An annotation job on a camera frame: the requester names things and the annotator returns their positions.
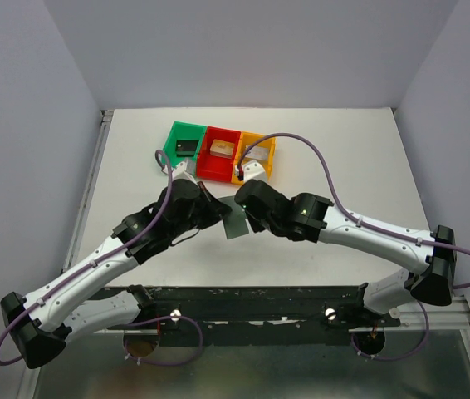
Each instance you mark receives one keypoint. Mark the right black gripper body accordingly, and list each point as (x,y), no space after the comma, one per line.
(254,218)

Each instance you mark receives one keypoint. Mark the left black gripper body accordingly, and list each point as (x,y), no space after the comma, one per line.
(208,205)

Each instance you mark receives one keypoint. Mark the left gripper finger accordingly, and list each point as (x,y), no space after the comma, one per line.
(216,214)
(216,204)

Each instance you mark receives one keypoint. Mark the sage green card holder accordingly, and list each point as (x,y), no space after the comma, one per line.
(235,223)

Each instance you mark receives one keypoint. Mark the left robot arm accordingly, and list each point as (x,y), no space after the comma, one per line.
(40,322)

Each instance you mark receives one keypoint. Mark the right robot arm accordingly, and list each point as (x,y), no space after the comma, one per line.
(426,261)

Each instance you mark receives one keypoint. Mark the tan card stack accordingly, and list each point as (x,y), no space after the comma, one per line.
(221,148)

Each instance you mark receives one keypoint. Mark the black card stack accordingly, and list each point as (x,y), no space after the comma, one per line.
(186,148)

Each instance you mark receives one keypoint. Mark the silver card stack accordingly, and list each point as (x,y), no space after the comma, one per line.
(257,152)

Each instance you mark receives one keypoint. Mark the red plastic bin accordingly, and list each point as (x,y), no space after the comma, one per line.
(211,165)

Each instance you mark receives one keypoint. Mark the green plastic bin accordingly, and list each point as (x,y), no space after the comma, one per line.
(183,131)

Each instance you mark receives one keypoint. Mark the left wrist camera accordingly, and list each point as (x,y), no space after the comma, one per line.
(185,170)

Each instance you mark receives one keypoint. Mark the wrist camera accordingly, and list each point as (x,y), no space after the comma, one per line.
(185,170)
(252,170)

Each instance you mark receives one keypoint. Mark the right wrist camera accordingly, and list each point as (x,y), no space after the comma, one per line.
(252,170)

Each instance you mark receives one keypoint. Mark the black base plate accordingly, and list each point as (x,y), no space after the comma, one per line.
(223,316)

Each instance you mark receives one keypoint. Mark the aluminium frame rail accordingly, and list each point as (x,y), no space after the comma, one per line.
(71,184)

